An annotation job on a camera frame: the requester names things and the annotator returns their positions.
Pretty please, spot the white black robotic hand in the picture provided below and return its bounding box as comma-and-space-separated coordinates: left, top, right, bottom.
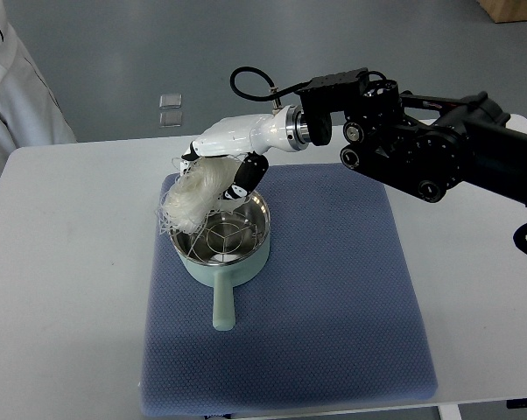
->
180, 105, 311, 200

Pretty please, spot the white vermicelli nest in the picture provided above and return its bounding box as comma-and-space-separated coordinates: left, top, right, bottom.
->
158, 157, 249, 262

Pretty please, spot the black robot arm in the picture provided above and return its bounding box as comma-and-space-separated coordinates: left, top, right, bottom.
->
231, 66, 527, 207

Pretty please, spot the mint green pot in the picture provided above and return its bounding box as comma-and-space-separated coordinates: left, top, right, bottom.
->
170, 192, 271, 331

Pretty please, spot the upper clear floor plate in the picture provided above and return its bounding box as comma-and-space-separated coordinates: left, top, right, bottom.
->
158, 94, 182, 109

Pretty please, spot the blue quilted mat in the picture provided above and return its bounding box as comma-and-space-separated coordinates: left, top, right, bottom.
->
141, 164, 438, 417

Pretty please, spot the wooden box corner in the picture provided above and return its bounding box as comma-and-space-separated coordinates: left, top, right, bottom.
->
478, 0, 527, 24

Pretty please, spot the person in white clothing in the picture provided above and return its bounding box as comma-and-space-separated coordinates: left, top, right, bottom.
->
0, 1, 76, 178

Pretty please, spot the wire steaming rack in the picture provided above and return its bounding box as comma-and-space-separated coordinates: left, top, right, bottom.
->
186, 216, 260, 264

